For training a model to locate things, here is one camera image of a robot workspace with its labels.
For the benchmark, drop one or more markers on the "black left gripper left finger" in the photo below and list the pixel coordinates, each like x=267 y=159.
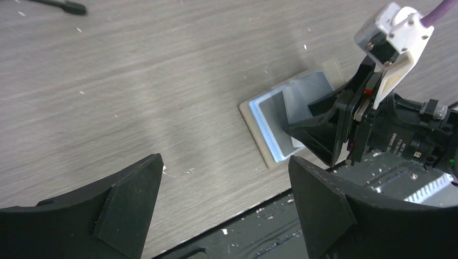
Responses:
x=109 y=218

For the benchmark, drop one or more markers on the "perforated metal rail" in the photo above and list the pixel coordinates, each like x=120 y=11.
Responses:
x=431 y=189

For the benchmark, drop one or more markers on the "beige card holder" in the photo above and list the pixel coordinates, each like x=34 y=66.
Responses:
x=268 y=112

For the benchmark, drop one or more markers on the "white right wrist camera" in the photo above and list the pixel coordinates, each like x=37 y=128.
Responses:
x=394 y=37

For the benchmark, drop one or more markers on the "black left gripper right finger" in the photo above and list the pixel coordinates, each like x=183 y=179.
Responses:
x=340 y=219

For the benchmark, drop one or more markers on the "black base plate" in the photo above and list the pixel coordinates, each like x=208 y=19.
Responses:
x=272 y=228

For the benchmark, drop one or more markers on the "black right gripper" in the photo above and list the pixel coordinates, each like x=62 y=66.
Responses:
x=424 y=133

